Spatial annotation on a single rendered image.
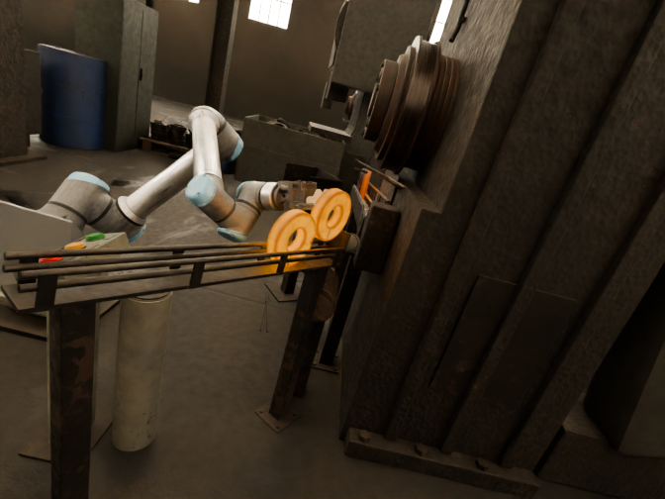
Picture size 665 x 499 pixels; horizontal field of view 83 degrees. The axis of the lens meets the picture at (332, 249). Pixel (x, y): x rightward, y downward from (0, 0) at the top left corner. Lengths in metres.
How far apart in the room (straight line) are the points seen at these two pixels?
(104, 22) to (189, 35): 7.81
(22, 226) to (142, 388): 0.80
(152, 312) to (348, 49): 3.43
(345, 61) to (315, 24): 7.70
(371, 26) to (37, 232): 3.33
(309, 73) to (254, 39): 1.71
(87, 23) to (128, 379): 4.07
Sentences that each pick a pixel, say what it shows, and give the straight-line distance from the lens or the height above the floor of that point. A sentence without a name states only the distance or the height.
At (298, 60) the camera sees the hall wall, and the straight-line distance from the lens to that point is 11.64.
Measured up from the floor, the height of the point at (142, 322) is 0.45.
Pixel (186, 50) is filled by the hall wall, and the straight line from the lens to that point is 12.46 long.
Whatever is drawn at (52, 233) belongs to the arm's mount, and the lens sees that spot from 1.64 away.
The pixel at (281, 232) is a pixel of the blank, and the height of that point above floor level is 0.75.
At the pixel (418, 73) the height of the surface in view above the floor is 1.22.
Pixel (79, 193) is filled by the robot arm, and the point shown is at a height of 0.49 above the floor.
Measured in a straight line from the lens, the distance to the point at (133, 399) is 1.22.
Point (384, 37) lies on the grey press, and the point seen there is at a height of 1.77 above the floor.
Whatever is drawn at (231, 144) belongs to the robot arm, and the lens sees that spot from 1.67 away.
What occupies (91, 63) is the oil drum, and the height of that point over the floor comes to 0.83.
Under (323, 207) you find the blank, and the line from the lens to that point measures 1.01.
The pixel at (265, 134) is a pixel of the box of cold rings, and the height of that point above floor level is 0.63.
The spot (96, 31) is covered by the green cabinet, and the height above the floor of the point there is 1.12.
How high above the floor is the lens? 1.06
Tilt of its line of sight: 20 degrees down
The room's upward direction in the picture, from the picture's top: 16 degrees clockwise
